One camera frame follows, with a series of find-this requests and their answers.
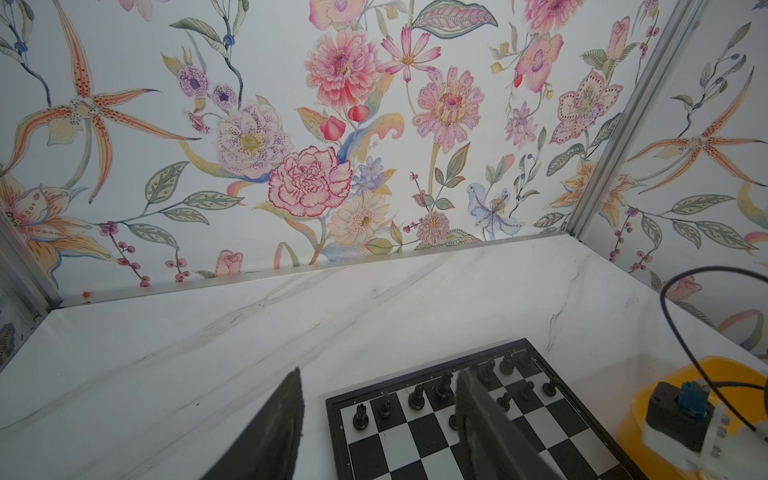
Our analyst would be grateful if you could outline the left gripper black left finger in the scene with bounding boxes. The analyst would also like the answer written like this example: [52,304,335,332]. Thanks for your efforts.
[203,368,305,480]

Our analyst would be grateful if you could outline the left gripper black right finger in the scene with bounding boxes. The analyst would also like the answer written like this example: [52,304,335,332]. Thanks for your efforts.
[455,371,558,480]

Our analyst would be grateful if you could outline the black and white chessboard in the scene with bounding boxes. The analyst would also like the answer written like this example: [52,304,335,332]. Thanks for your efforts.
[325,339,644,479]

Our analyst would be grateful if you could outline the yellow plastic tray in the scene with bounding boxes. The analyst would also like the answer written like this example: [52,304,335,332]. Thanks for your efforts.
[616,356,767,479]

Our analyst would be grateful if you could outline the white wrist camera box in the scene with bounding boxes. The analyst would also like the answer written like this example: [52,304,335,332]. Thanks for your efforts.
[642,382,767,479]

